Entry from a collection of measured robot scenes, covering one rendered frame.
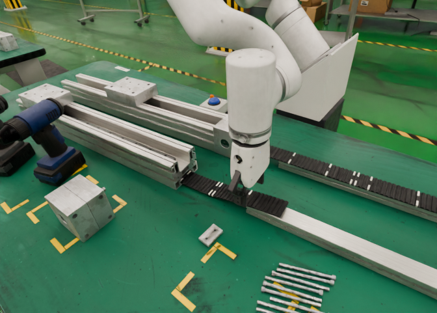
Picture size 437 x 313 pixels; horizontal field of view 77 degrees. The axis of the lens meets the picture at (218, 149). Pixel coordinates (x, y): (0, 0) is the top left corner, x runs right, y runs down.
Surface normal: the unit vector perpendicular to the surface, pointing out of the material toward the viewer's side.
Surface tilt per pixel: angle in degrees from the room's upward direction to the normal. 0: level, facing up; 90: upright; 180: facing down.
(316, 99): 90
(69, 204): 0
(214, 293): 0
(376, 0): 89
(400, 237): 0
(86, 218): 90
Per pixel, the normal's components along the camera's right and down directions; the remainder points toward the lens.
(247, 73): -0.21, 0.60
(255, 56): -0.05, -0.78
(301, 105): -0.63, 0.50
